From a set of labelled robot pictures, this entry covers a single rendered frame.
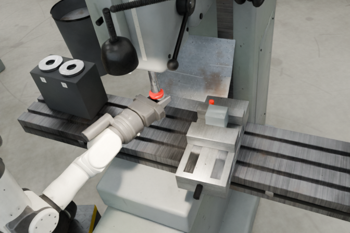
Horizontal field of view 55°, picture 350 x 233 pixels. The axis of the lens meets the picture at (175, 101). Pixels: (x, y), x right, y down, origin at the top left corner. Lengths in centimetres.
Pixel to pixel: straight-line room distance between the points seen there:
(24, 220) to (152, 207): 42
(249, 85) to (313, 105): 134
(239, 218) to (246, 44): 95
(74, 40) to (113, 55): 232
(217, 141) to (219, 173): 9
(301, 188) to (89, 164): 60
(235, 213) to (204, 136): 92
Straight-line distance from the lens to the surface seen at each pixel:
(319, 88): 287
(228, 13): 125
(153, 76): 101
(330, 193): 106
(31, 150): 278
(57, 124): 136
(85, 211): 179
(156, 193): 114
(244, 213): 188
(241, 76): 140
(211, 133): 101
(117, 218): 127
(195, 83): 136
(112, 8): 63
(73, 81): 120
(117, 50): 65
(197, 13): 98
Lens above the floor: 186
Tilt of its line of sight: 43 degrees down
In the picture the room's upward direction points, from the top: 10 degrees counter-clockwise
